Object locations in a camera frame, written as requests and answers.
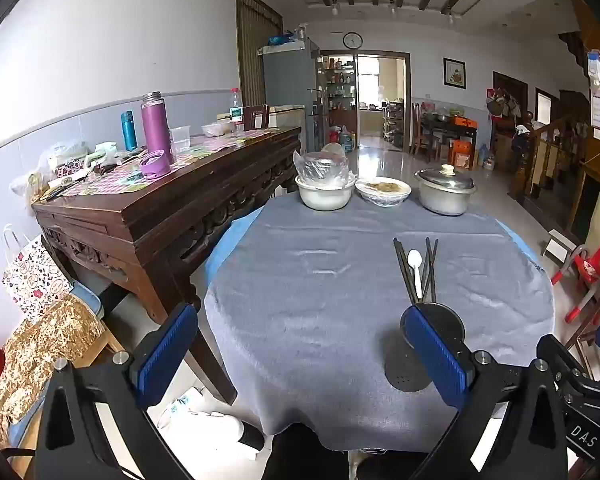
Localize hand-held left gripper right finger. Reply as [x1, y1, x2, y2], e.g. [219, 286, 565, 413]
[400, 304, 568, 480]

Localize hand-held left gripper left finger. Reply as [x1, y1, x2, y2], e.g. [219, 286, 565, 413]
[32, 302, 201, 480]

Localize black utensil holder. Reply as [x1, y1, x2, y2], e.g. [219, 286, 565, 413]
[384, 301, 466, 393]

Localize dark chopstick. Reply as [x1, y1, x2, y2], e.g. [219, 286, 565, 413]
[392, 239, 415, 306]
[426, 238, 439, 305]
[420, 237, 432, 305]
[397, 238, 418, 306]

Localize white spoon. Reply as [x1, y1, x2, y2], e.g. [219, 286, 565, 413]
[407, 249, 423, 303]

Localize plastic packet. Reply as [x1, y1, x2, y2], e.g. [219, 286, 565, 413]
[157, 394, 196, 428]

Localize red plastic chair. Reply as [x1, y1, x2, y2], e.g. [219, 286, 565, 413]
[550, 234, 600, 323]

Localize light blue stool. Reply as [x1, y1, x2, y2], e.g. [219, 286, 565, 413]
[70, 280, 105, 321]

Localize white slipper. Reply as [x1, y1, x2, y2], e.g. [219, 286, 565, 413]
[200, 412, 266, 461]

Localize small white stool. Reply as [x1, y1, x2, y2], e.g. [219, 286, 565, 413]
[541, 228, 578, 266]

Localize gold cloth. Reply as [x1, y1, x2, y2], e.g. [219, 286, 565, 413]
[0, 292, 106, 448]

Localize grey tablecloth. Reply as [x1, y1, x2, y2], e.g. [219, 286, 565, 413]
[203, 187, 556, 453]

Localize carved wooden side table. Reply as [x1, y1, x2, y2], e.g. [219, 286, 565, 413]
[31, 126, 303, 406]

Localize printed gift bag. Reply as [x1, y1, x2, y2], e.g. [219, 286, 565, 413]
[1, 225, 73, 323]

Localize metal pot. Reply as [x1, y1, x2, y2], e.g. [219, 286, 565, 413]
[417, 182, 476, 216]

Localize person's leg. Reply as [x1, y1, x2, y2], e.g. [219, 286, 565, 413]
[270, 422, 431, 480]

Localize wrapped plate of food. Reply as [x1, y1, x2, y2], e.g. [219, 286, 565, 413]
[355, 176, 412, 207]

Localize purple thermos cap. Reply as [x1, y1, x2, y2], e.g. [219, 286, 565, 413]
[138, 150, 172, 180]

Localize wooden stair railing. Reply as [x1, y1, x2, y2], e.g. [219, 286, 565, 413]
[510, 110, 593, 201]

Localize patterned table mat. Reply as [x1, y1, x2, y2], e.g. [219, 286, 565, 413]
[45, 129, 286, 198]

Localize orange carton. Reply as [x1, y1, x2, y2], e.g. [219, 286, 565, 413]
[450, 140, 476, 168]

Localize green and white packet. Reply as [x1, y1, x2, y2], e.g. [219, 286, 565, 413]
[84, 141, 118, 168]

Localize clear plastic cup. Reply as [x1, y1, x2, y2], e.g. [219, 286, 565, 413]
[169, 125, 191, 155]

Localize purple thermos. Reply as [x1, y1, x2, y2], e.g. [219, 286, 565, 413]
[141, 91, 175, 166]

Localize teal bottle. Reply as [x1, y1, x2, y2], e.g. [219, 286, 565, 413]
[121, 110, 138, 152]

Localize white plastic bag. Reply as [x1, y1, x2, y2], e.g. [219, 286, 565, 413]
[37, 140, 90, 181]

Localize clear plastic bag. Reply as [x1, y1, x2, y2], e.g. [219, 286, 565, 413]
[293, 150, 357, 191]

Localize dark wooden table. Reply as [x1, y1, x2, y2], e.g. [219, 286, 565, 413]
[420, 112, 478, 156]

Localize wooden chair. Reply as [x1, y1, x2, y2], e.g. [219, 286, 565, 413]
[242, 104, 271, 131]

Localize plastic water bottle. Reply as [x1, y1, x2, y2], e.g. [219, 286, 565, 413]
[228, 87, 245, 133]

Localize white chest freezer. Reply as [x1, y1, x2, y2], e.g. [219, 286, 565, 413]
[267, 103, 306, 130]

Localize hanging bags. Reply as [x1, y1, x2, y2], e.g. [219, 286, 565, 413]
[486, 87, 523, 121]

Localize framed picture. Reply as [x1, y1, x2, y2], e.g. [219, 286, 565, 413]
[443, 57, 467, 90]

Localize glass cabinet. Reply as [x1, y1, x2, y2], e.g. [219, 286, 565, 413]
[325, 55, 356, 111]

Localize grey refrigerator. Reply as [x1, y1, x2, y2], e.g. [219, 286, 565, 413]
[262, 40, 326, 153]

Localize brown door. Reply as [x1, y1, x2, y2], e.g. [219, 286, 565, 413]
[236, 0, 284, 108]

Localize black handled tool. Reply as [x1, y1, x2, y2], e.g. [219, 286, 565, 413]
[45, 172, 88, 198]

